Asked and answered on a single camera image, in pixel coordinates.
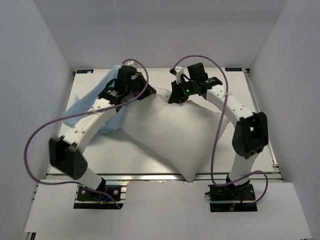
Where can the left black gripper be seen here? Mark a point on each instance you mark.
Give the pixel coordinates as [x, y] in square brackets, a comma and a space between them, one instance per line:
[148, 91]

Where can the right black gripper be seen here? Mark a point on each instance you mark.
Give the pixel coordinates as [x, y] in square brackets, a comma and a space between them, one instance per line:
[177, 97]

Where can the white pillow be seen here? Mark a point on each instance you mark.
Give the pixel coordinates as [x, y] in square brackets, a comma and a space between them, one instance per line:
[182, 133]

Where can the light blue pillowcase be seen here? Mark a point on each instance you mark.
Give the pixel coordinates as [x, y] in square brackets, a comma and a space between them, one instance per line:
[91, 107]

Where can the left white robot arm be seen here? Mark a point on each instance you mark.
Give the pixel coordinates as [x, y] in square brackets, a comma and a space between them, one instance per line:
[66, 151]

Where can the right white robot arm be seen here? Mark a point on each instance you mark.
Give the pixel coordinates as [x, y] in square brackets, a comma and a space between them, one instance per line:
[250, 128]

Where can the right blue table label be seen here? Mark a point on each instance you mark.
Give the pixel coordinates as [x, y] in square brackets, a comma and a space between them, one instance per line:
[233, 69]

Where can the blue table label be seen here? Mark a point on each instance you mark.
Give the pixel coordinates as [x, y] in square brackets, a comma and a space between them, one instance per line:
[84, 71]
[233, 69]

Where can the left blue table label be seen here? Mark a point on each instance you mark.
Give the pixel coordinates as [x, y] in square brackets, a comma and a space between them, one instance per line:
[84, 71]

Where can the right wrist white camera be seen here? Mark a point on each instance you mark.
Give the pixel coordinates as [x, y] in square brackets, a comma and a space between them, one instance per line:
[178, 72]

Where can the wrist white camera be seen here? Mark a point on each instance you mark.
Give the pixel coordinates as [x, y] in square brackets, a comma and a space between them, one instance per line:
[178, 72]
[131, 63]

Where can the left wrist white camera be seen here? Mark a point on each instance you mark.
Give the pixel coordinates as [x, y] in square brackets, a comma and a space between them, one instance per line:
[131, 63]

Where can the aluminium front rail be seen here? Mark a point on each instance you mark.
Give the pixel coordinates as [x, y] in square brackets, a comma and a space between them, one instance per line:
[219, 178]

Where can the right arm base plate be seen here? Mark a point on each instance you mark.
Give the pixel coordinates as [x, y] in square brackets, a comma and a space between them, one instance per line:
[228, 200]

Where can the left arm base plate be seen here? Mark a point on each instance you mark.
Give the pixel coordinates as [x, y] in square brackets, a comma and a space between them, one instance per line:
[87, 200]

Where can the right aluminium side rail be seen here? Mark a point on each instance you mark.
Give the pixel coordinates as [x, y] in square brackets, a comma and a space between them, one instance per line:
[260, 125]

